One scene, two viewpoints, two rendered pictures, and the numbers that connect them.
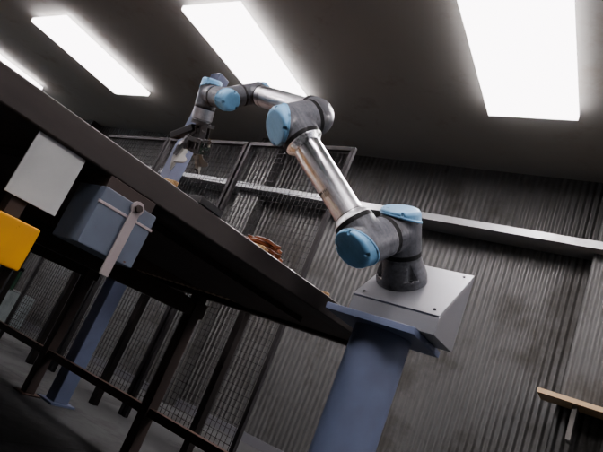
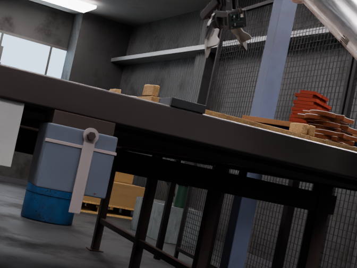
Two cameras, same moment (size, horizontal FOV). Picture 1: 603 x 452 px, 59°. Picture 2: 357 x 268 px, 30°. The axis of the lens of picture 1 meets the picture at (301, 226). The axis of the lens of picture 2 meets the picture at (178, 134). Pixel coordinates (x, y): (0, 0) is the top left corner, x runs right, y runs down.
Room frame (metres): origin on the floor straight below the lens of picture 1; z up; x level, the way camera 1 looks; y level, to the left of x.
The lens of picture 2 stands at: (0.03, -0.41, 0.80)
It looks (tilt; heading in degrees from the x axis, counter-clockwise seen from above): 3 degrees up; 28
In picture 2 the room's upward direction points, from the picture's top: 12 degrees clockwise
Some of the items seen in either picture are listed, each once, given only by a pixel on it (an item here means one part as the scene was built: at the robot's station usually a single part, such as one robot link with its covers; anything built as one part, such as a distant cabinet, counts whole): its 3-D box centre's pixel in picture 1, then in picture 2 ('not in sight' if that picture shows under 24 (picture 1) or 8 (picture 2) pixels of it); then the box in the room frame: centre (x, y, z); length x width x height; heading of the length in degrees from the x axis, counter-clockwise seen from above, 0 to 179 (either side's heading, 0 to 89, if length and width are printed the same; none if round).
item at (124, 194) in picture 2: not in sight; (95, 183); (7.62, 4.79, 0.37); 1.27 x 0.91 x 0.75; 145
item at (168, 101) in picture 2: (201, 204); (181, 105); (1.23, 0.24, 0.92); 0.08 x 0.08 x 0.02; 50
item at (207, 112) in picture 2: not in sight; (202, 119); (1.51, 0.33, 0.93); 0.41 x 0.35 x 0.02; 141
